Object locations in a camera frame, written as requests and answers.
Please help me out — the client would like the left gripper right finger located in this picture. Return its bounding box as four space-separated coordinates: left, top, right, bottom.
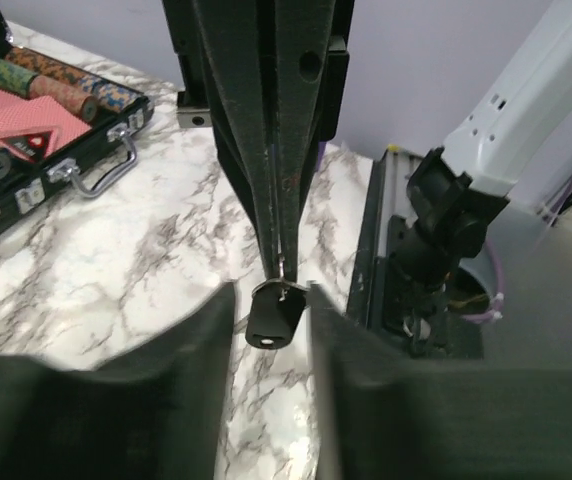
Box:
308 285 572 479

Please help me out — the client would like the black poker chip case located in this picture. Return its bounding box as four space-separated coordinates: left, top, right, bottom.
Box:
0 11 154 234

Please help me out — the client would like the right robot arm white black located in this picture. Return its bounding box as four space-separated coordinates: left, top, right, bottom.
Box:
164 1 572 355

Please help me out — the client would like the key with black tag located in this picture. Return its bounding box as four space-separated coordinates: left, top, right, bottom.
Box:
245 255 308 350

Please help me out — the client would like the pink playing card deck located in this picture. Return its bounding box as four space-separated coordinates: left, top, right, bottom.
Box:
0 90 91 155

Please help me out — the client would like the black mounting base plate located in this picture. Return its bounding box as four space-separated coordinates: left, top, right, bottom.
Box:
346 150 483 359

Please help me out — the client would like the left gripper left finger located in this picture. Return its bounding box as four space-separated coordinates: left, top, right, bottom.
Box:
0 283 236 479

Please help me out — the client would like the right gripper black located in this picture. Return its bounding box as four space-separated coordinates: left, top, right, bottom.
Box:
163 0 354 280

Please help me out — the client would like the orange chip stack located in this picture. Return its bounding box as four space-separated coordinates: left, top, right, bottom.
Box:
4 47 140 123

